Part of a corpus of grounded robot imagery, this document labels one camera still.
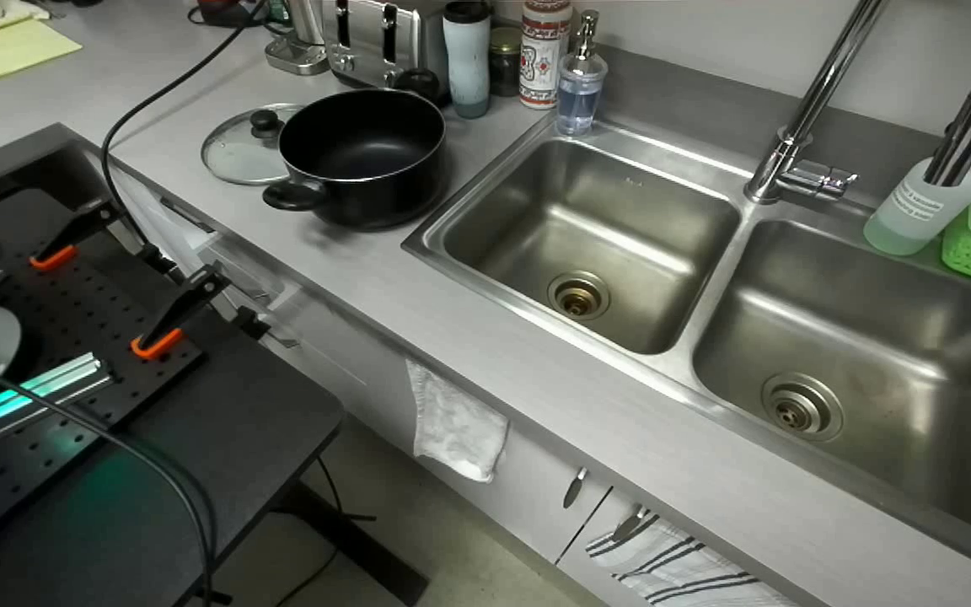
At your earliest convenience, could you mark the red white patterned canister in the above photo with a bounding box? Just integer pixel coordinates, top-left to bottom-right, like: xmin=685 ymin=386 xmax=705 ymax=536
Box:
xmin=519 ymin=0 xmax=574 ymax=107

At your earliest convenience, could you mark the translucent plastic squeeze bottle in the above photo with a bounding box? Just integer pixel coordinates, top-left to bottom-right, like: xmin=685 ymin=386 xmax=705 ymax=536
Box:
xmin=863 ymin=159 xmax=971 ymax=256

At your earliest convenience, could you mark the upper black orange clamp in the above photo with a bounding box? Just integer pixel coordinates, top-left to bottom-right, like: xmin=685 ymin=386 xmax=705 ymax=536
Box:
xmin=27 ymin=198 xmax=119 ymax=274

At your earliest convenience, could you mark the black orange clamp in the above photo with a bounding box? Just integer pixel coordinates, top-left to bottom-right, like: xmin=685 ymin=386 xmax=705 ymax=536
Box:
xmin=27 ymin=198 xmax=119 ymax=274
xmin=129 ymin=268 xmax=229 ymax=362

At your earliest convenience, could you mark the white travel tumbler black lid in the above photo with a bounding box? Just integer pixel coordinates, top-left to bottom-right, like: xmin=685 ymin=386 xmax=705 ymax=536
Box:
xmin=441 ymin=0 xmax=492 ymax=119

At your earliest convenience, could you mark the clear soap dispenser bottle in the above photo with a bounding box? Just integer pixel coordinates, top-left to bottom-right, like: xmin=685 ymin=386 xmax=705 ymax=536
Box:
xmin=554 ymin=11 xmax=606 ymax=135

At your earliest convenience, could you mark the black perforated breadboard table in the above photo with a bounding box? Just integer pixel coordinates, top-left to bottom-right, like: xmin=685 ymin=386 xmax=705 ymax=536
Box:
xmin=0 ymin=122 xmax=347 ymax=607

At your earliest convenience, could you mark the stainless double sink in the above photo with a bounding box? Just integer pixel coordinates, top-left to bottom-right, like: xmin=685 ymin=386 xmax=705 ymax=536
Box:
xmin=413 ymin=127 xmax=971 ymax=571

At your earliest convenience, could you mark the left chrome faucet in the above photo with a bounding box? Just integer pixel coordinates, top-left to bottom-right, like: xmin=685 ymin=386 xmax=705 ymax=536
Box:
xmin=746 ymin=0 xmax=887 ymax=207

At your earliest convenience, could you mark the grey cabinet with handles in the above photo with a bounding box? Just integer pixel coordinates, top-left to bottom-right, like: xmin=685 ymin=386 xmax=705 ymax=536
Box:
xmin=113 ymin=164 xmax=827 ymax=607

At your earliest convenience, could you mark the dark glass jar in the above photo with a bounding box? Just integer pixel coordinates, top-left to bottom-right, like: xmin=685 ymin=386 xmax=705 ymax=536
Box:
xmin=490 ymin=23 xmax=519 ymax=98

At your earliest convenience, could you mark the black power cable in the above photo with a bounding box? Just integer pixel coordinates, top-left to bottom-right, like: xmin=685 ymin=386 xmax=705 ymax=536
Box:
xmin=97 ymin=0 xmax=276 ymax=254

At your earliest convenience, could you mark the white hanging dish towel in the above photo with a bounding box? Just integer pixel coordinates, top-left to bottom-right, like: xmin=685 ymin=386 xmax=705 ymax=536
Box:
xmin=405 ymin=362 xmax=510 ymax=481

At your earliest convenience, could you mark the black cable on breadboard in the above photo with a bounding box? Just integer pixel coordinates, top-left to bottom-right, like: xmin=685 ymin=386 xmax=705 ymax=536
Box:
xmin=0 ymin=376 xmax=227 ymax=607

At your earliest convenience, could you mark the glass pot lid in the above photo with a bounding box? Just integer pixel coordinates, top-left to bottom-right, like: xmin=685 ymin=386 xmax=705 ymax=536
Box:
xmin=199 ymin=105 xmax=294 ymax=186

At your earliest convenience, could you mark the yellow paper pad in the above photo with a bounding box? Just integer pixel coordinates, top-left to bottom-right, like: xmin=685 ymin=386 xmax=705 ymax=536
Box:
xmin=0 ymin=18 xmax=77 ymax=78

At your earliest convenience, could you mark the lower black orange clamp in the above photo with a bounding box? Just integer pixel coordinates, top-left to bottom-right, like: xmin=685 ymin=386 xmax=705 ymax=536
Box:
xmin=129 ymin=268 xmax=229 ymax=362

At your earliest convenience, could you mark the black cooking pot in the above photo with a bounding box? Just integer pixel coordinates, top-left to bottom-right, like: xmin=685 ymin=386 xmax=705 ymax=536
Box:
xmin=262 ymin=90 xmax=444 ymax=228

